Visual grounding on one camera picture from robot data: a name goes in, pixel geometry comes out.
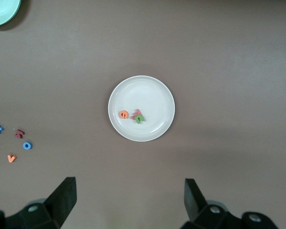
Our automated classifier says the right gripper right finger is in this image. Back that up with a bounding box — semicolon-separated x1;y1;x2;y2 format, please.
181;178;244;229

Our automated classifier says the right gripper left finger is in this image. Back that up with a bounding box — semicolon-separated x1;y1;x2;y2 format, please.
4;177;77;229

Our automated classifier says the pink foam letter M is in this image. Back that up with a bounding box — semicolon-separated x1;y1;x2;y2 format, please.
130;108;143;121

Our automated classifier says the light beige round plate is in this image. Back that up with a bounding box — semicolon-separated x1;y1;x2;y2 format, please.
108;75;176;143

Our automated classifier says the pale green round plate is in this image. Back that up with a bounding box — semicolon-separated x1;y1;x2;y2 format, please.
0;0;22;27

